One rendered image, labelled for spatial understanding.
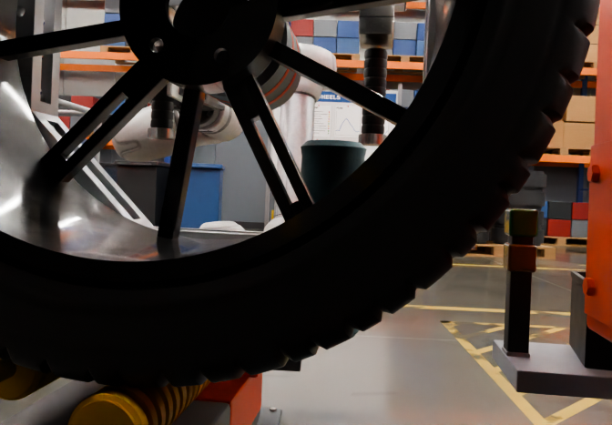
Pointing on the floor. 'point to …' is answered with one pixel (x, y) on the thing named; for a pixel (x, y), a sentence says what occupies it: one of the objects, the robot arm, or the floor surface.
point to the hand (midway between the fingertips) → (164, 89)
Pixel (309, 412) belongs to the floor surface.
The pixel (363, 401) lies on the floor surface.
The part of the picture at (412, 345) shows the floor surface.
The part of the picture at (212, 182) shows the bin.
